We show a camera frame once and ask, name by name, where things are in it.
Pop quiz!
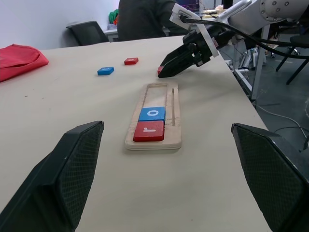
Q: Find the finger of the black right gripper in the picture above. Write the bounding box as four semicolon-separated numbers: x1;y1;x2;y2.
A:
157;52;197;78
159;45;190;67

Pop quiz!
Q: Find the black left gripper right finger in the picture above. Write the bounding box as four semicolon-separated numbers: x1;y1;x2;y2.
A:
231;123;309;232

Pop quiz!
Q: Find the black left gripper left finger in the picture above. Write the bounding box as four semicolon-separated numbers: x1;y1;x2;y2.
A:
0;120;105;232

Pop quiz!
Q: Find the red letter o block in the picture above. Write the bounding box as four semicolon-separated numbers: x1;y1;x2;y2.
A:
124;57;140;66

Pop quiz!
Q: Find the blue letter o block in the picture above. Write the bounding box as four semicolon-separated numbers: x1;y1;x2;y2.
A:
138;107;166;122

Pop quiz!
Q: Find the wooden letter tray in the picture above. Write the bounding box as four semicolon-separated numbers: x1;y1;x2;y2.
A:
124;82;182;151

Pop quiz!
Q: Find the red letter r block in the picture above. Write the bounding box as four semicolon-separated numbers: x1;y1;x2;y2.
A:
133;120;165;143

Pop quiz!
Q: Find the blue letter t block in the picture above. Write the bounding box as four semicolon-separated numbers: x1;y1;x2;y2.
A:
97;66;115;76

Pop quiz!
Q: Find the computer monitor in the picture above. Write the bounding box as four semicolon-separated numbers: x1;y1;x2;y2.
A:
178;0;201;14

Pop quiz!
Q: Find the person in dark top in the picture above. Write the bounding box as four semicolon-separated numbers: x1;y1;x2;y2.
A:
117;0;191;42

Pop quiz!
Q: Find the green cloth item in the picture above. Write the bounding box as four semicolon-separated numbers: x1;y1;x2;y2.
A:
108;9;120;25

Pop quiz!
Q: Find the black office chair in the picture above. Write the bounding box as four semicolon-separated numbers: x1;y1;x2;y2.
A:
66;21;110;46

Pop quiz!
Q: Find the black chair with star base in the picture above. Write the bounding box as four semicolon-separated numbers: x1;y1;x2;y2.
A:
276;35;309;85

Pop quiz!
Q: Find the red cloth bag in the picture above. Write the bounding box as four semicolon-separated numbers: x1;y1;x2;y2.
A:
0;43;50;83

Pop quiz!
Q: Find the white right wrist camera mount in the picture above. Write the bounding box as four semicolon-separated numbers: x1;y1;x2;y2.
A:
169;3;220;58

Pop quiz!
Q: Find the white metal table frame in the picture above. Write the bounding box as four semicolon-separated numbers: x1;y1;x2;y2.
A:
232;24;271;100

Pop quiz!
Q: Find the white floor cable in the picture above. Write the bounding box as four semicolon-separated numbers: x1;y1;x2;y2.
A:
255;103;309;139

